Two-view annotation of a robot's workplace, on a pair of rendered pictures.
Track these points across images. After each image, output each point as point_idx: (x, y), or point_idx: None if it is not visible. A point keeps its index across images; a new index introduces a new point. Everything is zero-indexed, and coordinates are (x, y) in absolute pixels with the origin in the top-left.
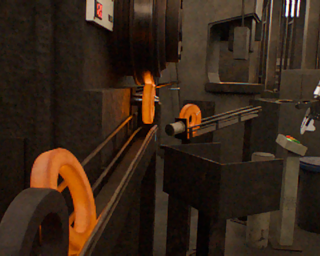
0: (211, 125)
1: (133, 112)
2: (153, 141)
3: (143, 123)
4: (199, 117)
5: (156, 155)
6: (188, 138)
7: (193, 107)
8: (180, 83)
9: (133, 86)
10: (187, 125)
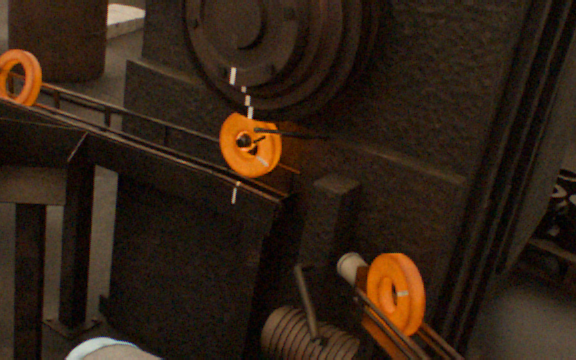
0: (409, 358)
1: (283, 161)
2: (212, 190)
3: (293, 192)
4: (402, 306)
5: (245, 236)
6: (352, 313)
7: (393, 265)
8: (254, 131)
9: (329, 133)
10: (373, 294)
